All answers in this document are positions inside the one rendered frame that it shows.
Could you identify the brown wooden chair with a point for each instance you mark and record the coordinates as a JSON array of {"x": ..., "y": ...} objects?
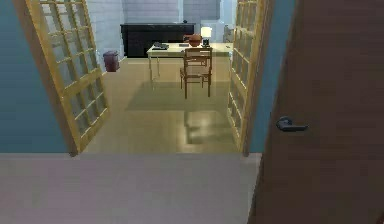
[{"x": 196, "y": 66}]

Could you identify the pale wooden table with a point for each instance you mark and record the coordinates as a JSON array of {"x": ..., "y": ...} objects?
[{"x": 173, "y": 50}]

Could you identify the yellow glazed lattice door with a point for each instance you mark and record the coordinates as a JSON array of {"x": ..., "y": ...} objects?
[
  {"x": 245, "y": 66},
  {"x": 71, "y": 70}
]

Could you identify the dark flat object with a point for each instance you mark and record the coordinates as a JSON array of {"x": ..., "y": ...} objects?
[{"x": 160, "y": 46}]

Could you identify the white table lamp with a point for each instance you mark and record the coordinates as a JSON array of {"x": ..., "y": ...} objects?
[{"x": 206, "y": 33}]

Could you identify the black long sideboard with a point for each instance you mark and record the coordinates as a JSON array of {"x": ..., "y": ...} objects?
[{"x": 150, "y": 38}]

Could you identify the maroon waste bin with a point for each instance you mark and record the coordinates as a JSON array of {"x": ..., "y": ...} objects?
[{"x": 111, "y": 61}]

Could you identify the grey window blind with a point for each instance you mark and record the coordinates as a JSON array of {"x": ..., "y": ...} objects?
[{"x": 201, "y": 9}]

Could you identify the brown wooden room door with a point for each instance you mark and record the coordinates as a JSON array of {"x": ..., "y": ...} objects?
[{"x": 333, "y": 100}]

